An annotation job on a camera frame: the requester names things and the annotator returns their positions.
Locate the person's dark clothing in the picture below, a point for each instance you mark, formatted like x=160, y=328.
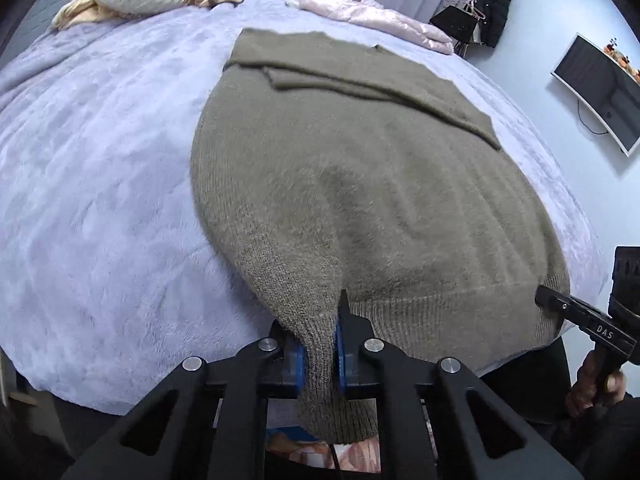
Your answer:
x=525, y=390

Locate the pink puffer jacket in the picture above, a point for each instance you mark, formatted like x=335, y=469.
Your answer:
x=380, y=17

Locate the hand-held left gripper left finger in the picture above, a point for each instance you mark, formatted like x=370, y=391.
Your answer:
x=292, y=365

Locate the lilac plush blanket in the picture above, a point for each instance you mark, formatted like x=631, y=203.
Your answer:
x=100, y=185

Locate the person's right hand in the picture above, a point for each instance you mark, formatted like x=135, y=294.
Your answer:
x=580, y=395

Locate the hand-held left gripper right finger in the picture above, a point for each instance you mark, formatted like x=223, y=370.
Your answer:
x=342, y=360

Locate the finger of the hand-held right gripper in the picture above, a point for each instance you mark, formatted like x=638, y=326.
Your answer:
x=590, y=322

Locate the black hanging coat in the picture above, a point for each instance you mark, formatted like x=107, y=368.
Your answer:
x=495, y=5

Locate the wall-mounted television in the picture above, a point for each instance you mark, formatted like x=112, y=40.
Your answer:
x=597, y=85

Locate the olive brown knit sweater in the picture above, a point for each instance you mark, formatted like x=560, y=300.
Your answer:
x=375, y=185

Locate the grey quilted headboard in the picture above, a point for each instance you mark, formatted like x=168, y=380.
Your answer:
x=45, y=7

